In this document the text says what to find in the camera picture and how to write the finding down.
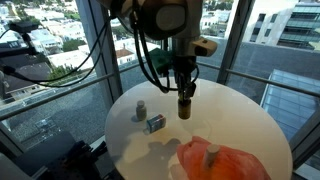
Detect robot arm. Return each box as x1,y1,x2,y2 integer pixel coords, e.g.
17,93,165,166
97,0,211,102

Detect bottle with yellow lid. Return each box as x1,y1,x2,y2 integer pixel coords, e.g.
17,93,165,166
178,100,191,120

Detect white bottle in bag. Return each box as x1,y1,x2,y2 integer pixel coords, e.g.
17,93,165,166
202,144,220,169

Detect round white pedestal table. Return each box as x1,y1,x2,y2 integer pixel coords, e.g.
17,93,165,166
105,79,292,180

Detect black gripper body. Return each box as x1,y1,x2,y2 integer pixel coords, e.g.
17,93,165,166
173,56,196,88

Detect green wrist mount part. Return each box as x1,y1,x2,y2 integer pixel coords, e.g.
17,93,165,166
149,48,173,75

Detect white lid vitamin bottle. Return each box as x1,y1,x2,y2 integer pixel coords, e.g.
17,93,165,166
136,100,147,121

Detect small blue box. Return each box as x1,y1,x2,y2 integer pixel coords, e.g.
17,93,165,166
146,114,166,133

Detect beige wrist camera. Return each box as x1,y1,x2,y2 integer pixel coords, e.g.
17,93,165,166
193,38,218,57

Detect metal window handrail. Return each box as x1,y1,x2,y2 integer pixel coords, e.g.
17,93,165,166
0,69,320,121

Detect orange plastic bag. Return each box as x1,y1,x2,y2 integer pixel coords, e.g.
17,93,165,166
176,136,271,180

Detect black cable bundle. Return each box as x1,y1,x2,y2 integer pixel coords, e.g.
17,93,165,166
0,13,200,94

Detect black equipment base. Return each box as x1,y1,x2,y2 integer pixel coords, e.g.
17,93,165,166
13,131,124,180

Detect black camera on stand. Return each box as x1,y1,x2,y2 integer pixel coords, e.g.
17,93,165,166
0,20,40,58

